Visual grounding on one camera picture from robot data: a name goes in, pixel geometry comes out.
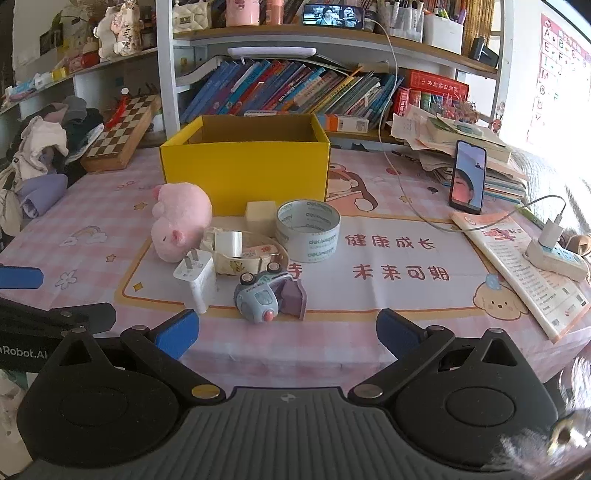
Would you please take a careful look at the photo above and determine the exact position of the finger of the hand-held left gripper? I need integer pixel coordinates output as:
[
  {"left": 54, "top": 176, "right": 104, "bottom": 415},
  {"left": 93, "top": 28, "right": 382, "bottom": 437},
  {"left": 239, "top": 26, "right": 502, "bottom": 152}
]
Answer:
[
  {"left": 0, "top": 297, "right": 117, "bottom": 334},
  {"left": 0, "top": 266, "right": 45, "bottom": 290}
]

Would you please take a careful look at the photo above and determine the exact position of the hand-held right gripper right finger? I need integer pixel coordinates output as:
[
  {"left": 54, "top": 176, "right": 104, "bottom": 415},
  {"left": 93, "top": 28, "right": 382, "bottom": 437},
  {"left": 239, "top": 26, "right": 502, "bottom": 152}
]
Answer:
[{"left": 347, "top": 308, "right": 532, "bottom": 405}]

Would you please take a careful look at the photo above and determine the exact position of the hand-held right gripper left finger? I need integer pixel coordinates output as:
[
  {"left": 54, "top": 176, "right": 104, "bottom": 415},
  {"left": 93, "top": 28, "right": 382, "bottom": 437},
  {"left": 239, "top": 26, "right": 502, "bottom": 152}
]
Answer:
[{"left": 46, "top": 308, "right": 227, "bottom": 407}]

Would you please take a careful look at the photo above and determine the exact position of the white charger plug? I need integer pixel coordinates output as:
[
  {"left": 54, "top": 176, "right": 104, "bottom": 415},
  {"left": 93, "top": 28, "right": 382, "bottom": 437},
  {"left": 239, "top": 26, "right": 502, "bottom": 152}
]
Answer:
[{"left": 173, "top": 248, "right": 219, "bottom": 315}]

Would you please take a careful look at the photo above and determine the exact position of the blue-grey toy car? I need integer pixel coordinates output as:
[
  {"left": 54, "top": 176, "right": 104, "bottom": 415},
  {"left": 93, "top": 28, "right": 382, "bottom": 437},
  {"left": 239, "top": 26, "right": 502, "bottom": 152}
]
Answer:
[{"left": 233, "top": 263, "right": 296, "bottom": 326}]

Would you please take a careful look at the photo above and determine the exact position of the white wristwatch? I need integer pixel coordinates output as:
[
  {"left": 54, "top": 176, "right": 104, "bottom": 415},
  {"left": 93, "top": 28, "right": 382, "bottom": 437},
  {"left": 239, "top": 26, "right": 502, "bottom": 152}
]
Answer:
[{"left": 199, "top": 226, "right": 289, "bottom": 278}]

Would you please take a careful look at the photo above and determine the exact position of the purple plastic block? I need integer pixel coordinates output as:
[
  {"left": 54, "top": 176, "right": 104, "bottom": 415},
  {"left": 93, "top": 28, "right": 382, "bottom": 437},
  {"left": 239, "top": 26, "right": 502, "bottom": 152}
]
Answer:
[{"left": 274, "top": 278, "right": 308, "bottom": 322}]

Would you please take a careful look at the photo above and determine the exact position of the pink plush pig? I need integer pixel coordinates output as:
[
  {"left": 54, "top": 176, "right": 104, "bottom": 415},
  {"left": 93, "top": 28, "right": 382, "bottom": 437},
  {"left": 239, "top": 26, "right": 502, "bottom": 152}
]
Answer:
[{"left": 151, "top": 182, "right": 214, "bottom": 264}]

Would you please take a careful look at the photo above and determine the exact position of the clear packing tape roll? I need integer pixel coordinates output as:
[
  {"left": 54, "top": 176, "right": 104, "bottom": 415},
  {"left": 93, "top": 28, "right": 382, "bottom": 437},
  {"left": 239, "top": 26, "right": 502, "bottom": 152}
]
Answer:
[{"left": 276, "top": 199, "right": 341, "bottom": 268}]

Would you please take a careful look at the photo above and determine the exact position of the cream cube block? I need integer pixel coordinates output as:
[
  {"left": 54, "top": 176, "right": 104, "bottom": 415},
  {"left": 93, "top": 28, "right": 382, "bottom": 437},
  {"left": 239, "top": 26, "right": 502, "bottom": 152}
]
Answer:
[{"left": 245, "top": 200, "right": 278, "bottom": 236}]

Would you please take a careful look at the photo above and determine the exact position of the yellow cardboard box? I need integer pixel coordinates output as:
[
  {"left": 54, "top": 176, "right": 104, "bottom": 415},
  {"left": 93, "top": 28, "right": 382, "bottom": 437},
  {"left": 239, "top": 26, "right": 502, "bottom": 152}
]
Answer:
[{"left": 159, "top": 114, "right": 332, "bottom": 217}]

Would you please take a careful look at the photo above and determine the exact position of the pink checked printed tablecloth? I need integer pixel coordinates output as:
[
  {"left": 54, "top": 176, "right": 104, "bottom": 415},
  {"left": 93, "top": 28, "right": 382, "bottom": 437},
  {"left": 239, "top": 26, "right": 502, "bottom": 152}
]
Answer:
[{"left": 0, "top": 145, "right": 591, "bottom": 403}]

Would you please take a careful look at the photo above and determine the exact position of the beige cloth bag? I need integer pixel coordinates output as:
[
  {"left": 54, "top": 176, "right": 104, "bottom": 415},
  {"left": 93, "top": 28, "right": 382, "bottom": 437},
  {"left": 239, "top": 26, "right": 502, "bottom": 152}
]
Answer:
[{"left": 0, "top": 162, "right": 25, "bottom": 237}]

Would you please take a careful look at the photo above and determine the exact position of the lilac garment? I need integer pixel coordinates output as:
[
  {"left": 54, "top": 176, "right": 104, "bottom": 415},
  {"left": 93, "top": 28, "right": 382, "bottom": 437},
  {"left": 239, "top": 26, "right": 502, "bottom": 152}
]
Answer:
[{"left": 18, "top": 174, "right": 70, "bottom": 219}]

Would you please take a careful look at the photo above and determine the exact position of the white garment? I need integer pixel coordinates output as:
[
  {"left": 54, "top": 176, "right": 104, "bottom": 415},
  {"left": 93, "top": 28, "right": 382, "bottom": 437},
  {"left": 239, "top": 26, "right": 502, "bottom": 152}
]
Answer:
[{"left": 13, "top": 115, "right": 70, "bottom": 182}]

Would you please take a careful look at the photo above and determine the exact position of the orange-edged printed booklet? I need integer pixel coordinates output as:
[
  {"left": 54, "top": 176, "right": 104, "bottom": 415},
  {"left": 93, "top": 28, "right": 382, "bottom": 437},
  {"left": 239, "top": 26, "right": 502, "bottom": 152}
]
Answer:
[{"left": 450, "top": 210, "right": 591, "bottom": 343}]

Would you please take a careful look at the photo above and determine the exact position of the black smartphone on stand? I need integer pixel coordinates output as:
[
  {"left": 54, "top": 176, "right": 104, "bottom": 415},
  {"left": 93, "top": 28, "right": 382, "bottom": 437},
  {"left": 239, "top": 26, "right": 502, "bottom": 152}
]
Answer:
[{"left": 448, "top": 140, "right": 488, "bottom": 216}]

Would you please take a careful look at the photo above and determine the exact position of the wooden chessboard box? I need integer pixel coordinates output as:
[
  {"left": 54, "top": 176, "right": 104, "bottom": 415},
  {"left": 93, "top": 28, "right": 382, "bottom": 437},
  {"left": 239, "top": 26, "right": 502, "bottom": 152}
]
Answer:
[{"left": 79, "top": 95, "right": 162, "bottom": 174}]

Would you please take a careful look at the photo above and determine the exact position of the white power strip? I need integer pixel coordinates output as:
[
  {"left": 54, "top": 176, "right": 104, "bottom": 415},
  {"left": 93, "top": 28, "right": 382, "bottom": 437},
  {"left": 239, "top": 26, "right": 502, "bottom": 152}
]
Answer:
[{"left": 523, "top": 237, "right": 590, "bottom": 282}]

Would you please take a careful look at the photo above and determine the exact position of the white plugged-in adapter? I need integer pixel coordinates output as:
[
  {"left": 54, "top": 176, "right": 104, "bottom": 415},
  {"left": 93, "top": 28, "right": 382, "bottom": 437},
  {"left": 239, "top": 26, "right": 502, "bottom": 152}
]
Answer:
[{"left": 540, "top": 219, "right": 565, "bottom": 250}]

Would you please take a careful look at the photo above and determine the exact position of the pastel tissue pack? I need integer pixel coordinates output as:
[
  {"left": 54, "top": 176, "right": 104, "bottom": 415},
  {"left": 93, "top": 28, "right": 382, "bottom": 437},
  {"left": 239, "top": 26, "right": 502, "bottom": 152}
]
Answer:
[{"left": 9, "top": 71, "right": 58, "bottom": 100}]

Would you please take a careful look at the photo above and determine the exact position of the red tassel ornament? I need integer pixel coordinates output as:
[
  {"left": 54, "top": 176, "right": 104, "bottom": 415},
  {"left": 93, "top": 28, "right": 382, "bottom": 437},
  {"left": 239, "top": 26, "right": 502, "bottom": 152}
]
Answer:
[{"left": 104, "top": 87, "right": 133, "bottom": 131}]

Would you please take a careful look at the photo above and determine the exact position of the stack of papers and books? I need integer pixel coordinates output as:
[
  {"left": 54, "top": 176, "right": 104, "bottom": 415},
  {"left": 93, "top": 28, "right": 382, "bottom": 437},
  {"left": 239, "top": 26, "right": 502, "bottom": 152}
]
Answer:
[{"left": 392, "top": 104, "right": 530, "bottom": 205}]

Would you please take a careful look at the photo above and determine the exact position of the orange and white carton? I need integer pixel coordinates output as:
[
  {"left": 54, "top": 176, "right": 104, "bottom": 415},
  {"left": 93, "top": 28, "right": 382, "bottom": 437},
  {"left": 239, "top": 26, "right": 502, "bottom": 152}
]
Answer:
[{"left": 318, "top": 113, "right": 370, "bottom": 135}]

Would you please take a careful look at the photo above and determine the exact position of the red mug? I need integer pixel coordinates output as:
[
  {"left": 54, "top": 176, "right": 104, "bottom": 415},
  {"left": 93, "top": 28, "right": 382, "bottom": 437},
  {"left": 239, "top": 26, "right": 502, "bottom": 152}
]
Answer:
[{"left": 67, "top": 51, "right": 100, "bottom": 73}]

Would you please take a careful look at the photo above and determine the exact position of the dried flower bunch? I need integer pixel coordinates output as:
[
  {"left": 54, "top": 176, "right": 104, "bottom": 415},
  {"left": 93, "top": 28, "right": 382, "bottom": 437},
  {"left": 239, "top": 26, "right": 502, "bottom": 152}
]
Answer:
[{"left": 434, "top": 95, "right": 479, "bottom": 124}]

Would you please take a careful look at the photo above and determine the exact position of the red upright box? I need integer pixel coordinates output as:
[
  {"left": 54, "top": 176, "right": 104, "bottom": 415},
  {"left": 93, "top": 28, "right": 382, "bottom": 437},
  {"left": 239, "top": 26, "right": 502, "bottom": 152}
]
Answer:
[{"left": 392, "top": 87, "right": 413, "bottom": 119}]

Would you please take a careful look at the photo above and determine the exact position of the thick red dictionary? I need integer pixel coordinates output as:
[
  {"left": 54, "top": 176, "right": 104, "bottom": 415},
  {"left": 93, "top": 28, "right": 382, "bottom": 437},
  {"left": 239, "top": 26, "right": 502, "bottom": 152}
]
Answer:
[{"left": 399, "top": 69, "right": 470, "bottom": 100}]

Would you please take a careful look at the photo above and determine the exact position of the white bookshelf unit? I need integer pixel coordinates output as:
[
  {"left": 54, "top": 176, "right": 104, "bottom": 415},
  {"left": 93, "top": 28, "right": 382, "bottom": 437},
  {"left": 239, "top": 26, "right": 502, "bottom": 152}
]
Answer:
[{"left": 0, "top": 0, "right": 515, "bottom": 149}]

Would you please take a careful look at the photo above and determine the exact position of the row of colourful books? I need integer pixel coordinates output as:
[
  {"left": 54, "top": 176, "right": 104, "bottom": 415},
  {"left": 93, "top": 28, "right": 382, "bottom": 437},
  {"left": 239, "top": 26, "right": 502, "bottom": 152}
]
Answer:
[{"left": 178, "top": 59, "right": 407, "bottom": 128}]

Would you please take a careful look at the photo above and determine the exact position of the white plush cat toy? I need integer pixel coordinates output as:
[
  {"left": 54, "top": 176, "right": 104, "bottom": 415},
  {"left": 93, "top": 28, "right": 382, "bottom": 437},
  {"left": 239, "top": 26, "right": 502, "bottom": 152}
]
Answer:
[{"left": 95, "top": 0, "right": 144, "bottom": 61}]

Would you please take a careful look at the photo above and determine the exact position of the small black device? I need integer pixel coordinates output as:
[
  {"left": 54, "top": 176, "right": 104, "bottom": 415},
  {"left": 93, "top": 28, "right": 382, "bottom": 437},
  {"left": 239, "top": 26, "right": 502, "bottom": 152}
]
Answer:
[{"left": 470, "top": 36, "right": 500, "bottom": 66}]

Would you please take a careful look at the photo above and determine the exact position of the white under-shelf lamp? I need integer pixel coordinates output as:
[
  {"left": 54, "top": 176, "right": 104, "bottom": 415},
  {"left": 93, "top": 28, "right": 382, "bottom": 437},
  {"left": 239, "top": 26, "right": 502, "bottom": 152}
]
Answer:
[{"left": 226, "top": 46, "right": 319, "bottom": 60}]

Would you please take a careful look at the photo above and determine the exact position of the white pen holder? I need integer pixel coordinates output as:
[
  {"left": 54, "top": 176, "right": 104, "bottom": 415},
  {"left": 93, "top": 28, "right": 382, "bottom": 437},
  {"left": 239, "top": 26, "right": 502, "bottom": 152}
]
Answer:
[{"left": 422, "top": 11, "right": 465, "bottom": 55}]

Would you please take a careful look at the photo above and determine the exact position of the translucent pen holder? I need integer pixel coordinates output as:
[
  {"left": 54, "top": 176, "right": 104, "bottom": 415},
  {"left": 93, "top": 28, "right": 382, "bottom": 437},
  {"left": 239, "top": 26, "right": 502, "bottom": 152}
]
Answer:
[{"left": 379, "top": 0, "right": 424, "bottom": 43}]

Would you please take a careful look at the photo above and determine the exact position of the white quilted bag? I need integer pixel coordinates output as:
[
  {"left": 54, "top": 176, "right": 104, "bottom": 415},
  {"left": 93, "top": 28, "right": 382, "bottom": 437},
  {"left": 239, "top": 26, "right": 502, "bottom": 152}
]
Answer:
[{"left": 173, "top": 0, "right": 213, "bottom": 33}]

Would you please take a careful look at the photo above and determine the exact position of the row of yellow books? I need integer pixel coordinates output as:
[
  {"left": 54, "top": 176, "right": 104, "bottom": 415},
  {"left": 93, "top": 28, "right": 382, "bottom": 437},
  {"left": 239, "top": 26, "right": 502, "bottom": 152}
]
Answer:
[{"left": 462, "top": 0, "right": 502, "bottom": 47}]

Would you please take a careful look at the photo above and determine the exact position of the smartphone playing video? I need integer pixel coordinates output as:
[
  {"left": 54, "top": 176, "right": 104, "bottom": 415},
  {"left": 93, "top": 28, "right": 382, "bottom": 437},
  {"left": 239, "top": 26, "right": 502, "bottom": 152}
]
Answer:
[{"left": 302, "top": 4, "right": 366, "bottom": 31}]

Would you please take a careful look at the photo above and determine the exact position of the pink cup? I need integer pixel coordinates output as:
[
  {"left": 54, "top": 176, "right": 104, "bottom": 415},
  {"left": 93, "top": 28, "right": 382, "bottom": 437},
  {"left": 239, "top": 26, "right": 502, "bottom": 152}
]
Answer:
[{"left": 225, "top": 0, "right": 260, "bottom": 27}]

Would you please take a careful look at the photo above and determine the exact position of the white charging cable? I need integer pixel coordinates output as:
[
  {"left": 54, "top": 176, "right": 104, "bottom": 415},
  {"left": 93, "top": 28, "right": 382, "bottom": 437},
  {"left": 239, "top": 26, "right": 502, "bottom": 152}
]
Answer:
[{"left": 369, "top": 17, "right": 568, "bottom": 232}]

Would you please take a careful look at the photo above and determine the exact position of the alphabet wall poster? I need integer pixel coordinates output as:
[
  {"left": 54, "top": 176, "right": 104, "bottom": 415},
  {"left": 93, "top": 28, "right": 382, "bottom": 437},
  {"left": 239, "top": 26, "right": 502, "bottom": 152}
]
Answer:
[{"left": 526, "top": 13, "right": 591, "bottom": 145}]

